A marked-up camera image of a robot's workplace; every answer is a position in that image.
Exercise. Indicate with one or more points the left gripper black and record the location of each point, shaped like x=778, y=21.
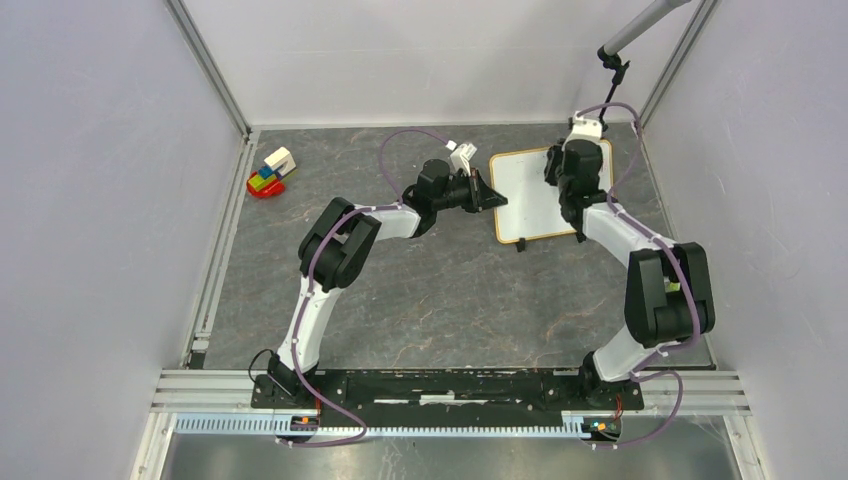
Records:
x=481, y=196

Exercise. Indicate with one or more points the black tripod stand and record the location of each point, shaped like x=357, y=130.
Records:
x=618, y=66

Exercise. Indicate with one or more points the colourful toy block stack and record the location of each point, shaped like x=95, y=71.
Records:
x=269, y=180

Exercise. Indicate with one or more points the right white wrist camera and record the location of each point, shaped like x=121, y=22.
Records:
x=584, y=128

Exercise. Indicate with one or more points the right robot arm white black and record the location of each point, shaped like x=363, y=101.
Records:
x=668, y=295

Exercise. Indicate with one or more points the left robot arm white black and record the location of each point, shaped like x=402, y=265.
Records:
x=334, y=252

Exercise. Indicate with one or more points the grey pole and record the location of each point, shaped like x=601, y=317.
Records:
x=645, y=20

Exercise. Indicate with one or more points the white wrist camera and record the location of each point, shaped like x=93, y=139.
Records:
x=461, y=155
x=584, y=128

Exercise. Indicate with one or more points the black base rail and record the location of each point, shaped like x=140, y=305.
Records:
x=474, y=398

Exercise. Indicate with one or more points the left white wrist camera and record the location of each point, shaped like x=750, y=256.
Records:
x=461, y=155

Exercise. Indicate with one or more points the white whiteboard yellow frame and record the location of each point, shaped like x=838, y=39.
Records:
x=532, y=211

